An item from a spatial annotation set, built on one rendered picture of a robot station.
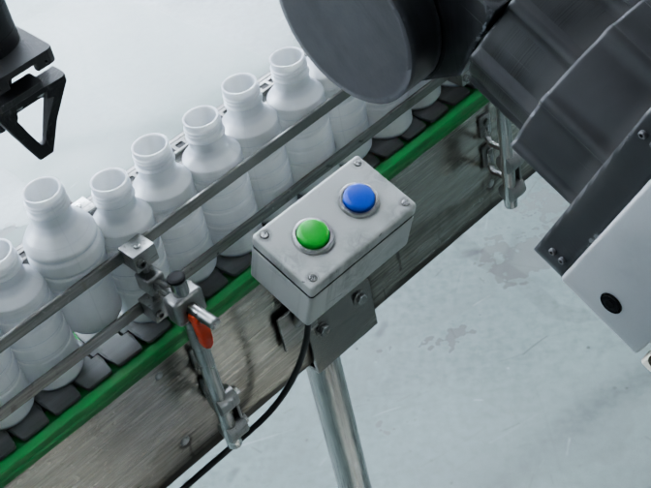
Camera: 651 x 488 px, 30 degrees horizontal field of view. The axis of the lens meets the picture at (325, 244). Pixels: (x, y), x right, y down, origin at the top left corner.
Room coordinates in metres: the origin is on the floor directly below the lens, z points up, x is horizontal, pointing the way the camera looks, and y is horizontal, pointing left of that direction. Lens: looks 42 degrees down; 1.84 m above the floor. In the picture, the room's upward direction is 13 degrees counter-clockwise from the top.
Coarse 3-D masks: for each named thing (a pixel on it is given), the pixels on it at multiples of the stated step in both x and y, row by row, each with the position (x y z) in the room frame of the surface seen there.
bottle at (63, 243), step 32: (32, 192) 0.88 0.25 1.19; (64, 192) 0.87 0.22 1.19; (32, 224) 0.87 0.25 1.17; (64, 224) 0.86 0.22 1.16; (96, 224) 0.88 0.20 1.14; (32, 256) 0.85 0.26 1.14; (64, 256) 0.84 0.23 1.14; (96, 256) 0.85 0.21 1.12; (64, 288) 0.84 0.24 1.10; (96, 288) 0.85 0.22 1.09; (96, 320) 0.85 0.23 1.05
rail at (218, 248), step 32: (416, 96) 1.09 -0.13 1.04; (288, 128) 0.99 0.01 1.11; (384, 128) 1.06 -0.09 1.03; (256, 160) 0.96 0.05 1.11; (288, 192) 0.98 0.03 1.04; (160, 224) 0.89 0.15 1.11; (256, 224) 0.95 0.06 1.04; (32, 320) 0.80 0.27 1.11; (128, 320) 0.85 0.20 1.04; (0, 352) 0.78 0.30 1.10; (32, 384) 0.79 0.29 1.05; (0, 416) 0.76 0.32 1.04
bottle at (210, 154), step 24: (192, 120) 0.99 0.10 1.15; (216, 120) 0.96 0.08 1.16; (192, 144) 0.96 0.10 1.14; (216, 144) 0.96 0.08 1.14; (192, 168) 0.95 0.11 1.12; (216, 168) 0.94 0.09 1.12; (240, 192) 0.95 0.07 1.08; (216, 216) 0.94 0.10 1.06; (240, 216) 0.95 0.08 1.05; (216, 240) 0.95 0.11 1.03; (240, 240) 0.94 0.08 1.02
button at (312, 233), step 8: (304, 224) 0.83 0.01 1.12; (312, 224) 0.83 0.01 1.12; (320, 224) 0.83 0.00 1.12; (296, 232) 0.83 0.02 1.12; (304, 232) 0.82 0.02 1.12; (312, 232) 0.82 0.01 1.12; (320, 232) 0.82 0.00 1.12; (328, 232) 0.82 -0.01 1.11; (304, 240) 0.82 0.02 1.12; (312, 240) 0.81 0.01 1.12; (320, 240) 0.81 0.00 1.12; (328, 240) 0.82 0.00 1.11; (312, 248) 0.81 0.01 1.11
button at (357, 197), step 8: (360, 184) 0.87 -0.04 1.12; (344, 192) 0.86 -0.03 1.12; (352, 192) 0.86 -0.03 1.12; (360, 192) 0.86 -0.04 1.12; (368, 192) 0.86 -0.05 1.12; (344, 200) 0.86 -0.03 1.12; (352, 200) 0.85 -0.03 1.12; (360, 200) 0.85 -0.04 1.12; (368, 200) 0.85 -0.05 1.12; (352, 208) 0.85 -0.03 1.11; (360, 208) 0.85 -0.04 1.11; (368, 208) 0.85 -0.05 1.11
